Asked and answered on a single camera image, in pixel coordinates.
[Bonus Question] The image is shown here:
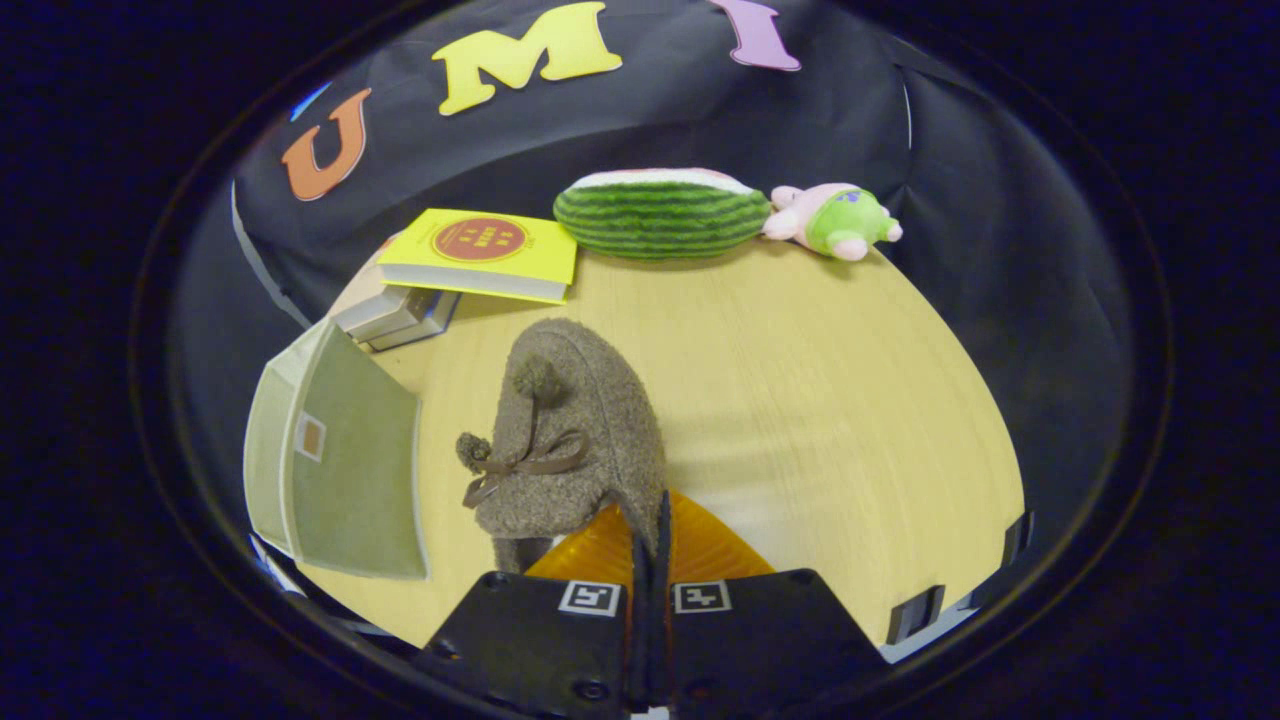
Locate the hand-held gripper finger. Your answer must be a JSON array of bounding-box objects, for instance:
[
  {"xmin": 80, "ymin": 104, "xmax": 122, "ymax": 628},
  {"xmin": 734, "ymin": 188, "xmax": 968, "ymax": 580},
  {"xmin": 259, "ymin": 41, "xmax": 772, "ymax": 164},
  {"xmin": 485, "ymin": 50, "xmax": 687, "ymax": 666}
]
[
  {"xmin": 655, "ymin": 490, "xmax": 886, "ymax": 717},
  {"xmin": 420, "ymin": 500, "xmax": 656, "ymax": 717}
]

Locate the brown fuzzy shoe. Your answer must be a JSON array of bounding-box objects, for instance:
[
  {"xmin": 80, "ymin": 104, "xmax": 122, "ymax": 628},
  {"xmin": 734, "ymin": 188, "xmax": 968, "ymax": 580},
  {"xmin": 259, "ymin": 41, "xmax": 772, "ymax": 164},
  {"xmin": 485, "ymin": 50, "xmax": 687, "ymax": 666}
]
[{"xmin": 456, "ymin": 318, "xmax": 668, "ymax": 574}]

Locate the pale green fabric storage box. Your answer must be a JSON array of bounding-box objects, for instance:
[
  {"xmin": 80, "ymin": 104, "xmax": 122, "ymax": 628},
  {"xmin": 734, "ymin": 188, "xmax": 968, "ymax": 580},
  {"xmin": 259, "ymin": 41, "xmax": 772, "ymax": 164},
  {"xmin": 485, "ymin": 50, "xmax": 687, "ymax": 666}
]
[{"xmin": 243, "ymin": 318, "xmax": 431, "ymax": 582}]

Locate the grey book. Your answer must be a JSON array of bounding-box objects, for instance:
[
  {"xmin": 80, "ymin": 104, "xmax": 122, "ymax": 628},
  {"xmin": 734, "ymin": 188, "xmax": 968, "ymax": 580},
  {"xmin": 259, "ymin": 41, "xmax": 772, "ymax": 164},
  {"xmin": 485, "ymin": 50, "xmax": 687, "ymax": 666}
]
[{"xmin": 333, "ymin": 285, "xmax": 463, "ymax": 353}]

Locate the watermelon slice plush toy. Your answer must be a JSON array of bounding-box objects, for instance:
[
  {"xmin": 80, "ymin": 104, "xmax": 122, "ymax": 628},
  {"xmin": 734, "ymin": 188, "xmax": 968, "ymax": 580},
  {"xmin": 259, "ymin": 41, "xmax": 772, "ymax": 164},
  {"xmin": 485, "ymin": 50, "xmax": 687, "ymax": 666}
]
[{"xmin": 553, "ymin": 168, "xmax": 773, "ymax": 263}]

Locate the yellow book with red circle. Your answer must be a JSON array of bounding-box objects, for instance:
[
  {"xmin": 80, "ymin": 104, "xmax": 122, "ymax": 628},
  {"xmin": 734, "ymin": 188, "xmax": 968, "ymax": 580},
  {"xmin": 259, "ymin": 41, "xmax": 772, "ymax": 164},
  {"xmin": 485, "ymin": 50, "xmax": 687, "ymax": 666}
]
[{"xmin": 377, "ymin": 208, "xmax": 579, "ymax": 305}]

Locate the pink and green plush toy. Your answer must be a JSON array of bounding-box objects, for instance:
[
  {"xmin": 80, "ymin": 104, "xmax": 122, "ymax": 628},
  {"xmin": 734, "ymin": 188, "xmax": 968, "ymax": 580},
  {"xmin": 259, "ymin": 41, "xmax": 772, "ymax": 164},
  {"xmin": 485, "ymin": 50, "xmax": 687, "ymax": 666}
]
[{"xmin": 762, "ymin": 183, "xmax": 904, "ymax": 263}]

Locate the black table edge bracket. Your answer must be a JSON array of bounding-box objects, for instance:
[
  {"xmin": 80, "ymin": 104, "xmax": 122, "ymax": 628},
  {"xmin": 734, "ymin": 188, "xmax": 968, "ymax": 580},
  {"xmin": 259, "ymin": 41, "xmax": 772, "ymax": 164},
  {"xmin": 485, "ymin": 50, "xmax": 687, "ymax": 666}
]
[
  {"xmin": 1000, "ymin": 510, "xmax": 1036, "ymax": 571},
  {"xmin": 886, "ymin": 585, "xmax": 946, "ymax": 646}
]

